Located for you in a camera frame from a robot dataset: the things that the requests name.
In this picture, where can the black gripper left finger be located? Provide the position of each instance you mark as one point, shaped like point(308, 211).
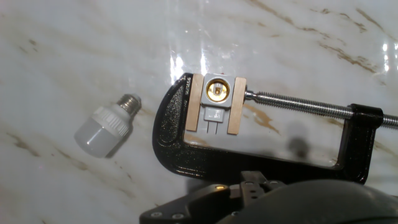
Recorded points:
point(186, 202)

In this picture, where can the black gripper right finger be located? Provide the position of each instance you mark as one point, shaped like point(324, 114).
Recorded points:
point(252, 186)

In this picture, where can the white light bulb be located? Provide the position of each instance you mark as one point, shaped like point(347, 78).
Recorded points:
point(99, 133)

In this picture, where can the black metal C-clamp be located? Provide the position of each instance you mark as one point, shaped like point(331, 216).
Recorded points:
point(248, 161)

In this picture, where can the small wooden clamp pad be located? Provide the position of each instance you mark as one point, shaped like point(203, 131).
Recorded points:
point(236, 105)
point(194, 102)

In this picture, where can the marble pattern table sheet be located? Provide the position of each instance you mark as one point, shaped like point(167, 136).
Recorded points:
point(93, 46)

